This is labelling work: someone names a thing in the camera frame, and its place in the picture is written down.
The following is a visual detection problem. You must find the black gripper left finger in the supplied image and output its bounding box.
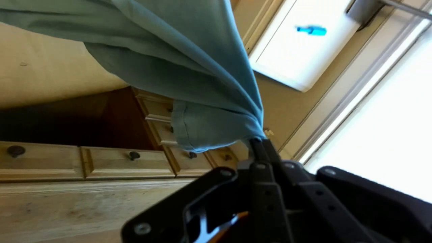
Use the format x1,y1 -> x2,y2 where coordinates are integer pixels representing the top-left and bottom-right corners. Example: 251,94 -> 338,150
120,137 -> 294,243

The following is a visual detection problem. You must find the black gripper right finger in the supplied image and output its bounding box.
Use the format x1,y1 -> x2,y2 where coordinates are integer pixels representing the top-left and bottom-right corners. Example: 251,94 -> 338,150
262,137 -> 432,243

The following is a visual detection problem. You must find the blue cloth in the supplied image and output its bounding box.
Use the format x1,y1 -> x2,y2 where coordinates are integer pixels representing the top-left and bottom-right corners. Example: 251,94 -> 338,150
0,0 -> 267,156

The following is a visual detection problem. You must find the white framed window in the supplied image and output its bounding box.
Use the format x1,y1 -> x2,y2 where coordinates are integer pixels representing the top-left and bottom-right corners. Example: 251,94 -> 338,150
278,0 -> 432,204

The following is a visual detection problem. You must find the white nightstand with drawer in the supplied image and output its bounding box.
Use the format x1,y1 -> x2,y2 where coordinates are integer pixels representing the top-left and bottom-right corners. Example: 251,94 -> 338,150
248,0 -> 362,95

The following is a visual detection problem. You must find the bed with beige cover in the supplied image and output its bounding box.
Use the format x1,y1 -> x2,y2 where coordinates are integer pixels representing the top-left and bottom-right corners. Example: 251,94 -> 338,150
0,87 -> 271,243

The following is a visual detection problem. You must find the small blue marker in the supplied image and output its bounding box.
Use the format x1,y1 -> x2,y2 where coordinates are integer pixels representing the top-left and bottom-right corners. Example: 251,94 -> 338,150
294,25 -> 328,38

